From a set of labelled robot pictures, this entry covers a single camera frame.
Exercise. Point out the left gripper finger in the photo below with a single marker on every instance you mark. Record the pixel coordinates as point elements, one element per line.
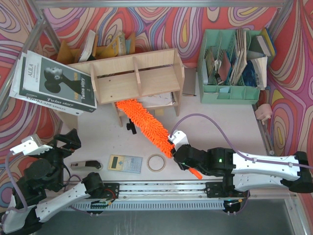
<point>71,140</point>
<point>49,148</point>

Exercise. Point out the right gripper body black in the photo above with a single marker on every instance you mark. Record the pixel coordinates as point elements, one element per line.
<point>179,154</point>

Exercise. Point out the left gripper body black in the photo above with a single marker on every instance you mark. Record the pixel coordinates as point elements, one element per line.
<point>63,146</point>

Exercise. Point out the orange microfiber duster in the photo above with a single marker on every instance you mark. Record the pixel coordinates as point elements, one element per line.
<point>150,127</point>

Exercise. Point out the beige and blue calculator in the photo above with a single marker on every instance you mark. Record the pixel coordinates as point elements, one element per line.
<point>123,163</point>

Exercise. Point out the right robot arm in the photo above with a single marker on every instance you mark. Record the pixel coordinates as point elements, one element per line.
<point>242,172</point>

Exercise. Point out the wooden bookshelf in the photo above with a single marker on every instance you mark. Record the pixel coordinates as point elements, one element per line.
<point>135,76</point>

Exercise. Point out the clear tape roll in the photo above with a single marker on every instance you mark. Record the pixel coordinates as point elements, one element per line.
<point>156,163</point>

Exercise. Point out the yellow sticky note pad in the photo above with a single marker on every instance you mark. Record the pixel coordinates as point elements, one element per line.
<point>159,112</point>

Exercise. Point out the black binder clip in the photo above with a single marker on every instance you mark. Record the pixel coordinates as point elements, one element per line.
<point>131,126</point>

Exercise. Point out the spiral notebook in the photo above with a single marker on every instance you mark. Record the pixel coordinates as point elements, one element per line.
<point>165,99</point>

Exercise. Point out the Twins story book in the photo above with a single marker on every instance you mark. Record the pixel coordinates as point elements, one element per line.
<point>55,83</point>

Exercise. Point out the white Chokladfabriken book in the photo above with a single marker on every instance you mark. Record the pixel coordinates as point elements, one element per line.
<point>15,92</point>

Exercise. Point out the yellow file rack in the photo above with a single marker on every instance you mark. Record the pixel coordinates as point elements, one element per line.
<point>117,47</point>

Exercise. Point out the pink piggy figurine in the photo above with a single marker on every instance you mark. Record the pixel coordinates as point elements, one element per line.
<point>263,113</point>

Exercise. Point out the mint green desk organizer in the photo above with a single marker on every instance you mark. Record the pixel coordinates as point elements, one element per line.
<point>221,64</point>

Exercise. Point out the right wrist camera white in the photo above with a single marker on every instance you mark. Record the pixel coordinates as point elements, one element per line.
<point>178,138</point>

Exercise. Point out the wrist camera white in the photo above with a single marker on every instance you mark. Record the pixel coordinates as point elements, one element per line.
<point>178,138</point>
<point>31,145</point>

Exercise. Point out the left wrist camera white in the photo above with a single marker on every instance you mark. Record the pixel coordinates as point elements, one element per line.
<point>31,145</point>

